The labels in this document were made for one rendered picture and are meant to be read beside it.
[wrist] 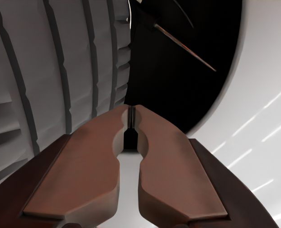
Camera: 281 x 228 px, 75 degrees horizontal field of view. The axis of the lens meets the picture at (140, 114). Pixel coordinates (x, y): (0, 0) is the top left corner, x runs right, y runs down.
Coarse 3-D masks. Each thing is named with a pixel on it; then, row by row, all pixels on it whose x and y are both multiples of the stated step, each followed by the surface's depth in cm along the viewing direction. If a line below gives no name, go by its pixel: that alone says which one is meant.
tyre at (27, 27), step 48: (0, 0) 11; (48, 0) 14; (96, 0) 18; (0, 48) 12; (48, 48) 15; (96, 48) 19; (0, 96) 12; (48, 96) 16; (96, 96) 22; (0, 144) 13; (48, 144) 18
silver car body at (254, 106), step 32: (256, 0) 29; (256, 32) 31; (256, 64) 33; (224, 96) 37; (256, 96) 35; (224, 128) 40; (256, 128) 37; (128, 160) 60; (224, 160) 44; (256, 160) 40; (128, 192) 68; (256, 192) 44; (128, 224) 79
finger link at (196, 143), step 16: (192, 144) 9; (208, 160) 8; (208, 176) 7; (224, 176) 7; (224, 192) 6; (240, 192) 6; (240, 208) 6; (256, 208) 6; (192, 224) 6; (208, 224) 5; (224, 224) 5; (240, 224) 5; (256, 224) 6; (272, 224) 6
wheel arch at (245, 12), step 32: (160, 0) 64; (192, 0) 60; (224, 0) 56; (192, 32) 64; (224, 32) 60; (160, 64) 75; (192, 64) 69; (224, 64) 63; (128, 96) 89; (160, 96) 81; (192, 96) 74; (128, 128) 76; (192, 128) 45
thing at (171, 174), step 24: (144, 120) 10; (144, 144) 9; (168, 144) 8; (144, 168) 7; (168, 168) 7; (192, 168) 7; (144, 192) 6; (168, 192) 6; (192, 192) 6; (144, 216) 7; (168, 216) 6; (192, 216) 6; (216, 216) 6
